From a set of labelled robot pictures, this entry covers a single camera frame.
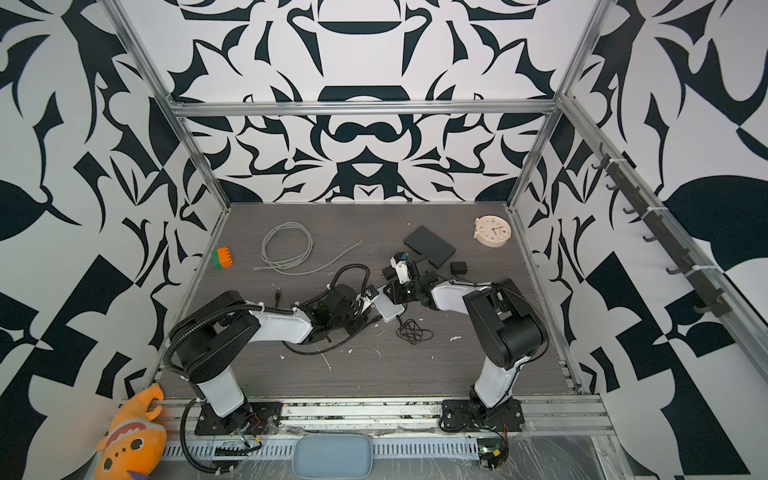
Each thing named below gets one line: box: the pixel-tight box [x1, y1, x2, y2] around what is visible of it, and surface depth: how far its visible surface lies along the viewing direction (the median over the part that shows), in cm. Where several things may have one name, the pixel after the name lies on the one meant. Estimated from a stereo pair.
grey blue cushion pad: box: [293, 434, 373, 480], surface depth 68 cm
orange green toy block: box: [211, 246, 233, 270], surface depth 104 cm
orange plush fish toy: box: [95, 383, 167, 480], surface depth 66 cm
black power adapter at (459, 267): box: [450, 261, 471, 275], surface depth 104 cm
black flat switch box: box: [403, 225, 456, 269], surface depth 110 cm
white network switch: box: [373, 288, 405, 323], surface depth 92 cm
